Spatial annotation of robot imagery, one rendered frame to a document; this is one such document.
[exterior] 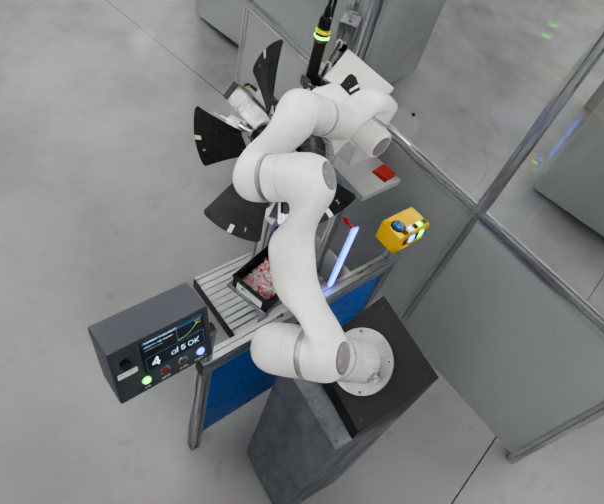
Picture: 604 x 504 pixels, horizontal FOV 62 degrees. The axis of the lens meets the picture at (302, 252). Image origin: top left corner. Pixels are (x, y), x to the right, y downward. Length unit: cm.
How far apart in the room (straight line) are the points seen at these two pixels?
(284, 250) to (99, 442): 163
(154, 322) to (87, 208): 197
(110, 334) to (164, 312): 13
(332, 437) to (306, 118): 90
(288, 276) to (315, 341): 15
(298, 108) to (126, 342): 64
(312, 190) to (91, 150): 265
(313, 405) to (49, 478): 128
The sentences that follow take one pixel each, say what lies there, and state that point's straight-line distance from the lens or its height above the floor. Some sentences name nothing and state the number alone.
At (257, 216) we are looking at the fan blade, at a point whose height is 99.
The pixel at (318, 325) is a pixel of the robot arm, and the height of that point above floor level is 144.
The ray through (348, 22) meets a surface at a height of 142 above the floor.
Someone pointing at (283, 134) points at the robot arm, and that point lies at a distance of 107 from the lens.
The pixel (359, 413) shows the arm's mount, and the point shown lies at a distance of 149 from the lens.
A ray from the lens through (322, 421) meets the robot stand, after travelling 155.
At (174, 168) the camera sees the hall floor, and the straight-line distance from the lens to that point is 339.
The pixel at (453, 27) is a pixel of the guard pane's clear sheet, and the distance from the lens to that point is 211.
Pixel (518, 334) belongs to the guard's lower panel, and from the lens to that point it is 238.
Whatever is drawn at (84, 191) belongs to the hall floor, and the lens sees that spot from 326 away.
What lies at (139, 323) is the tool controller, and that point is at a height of 124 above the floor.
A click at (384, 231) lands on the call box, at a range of 186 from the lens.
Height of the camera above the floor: 234
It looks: 50 degrees down
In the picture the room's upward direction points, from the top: 19 degrees clockwise
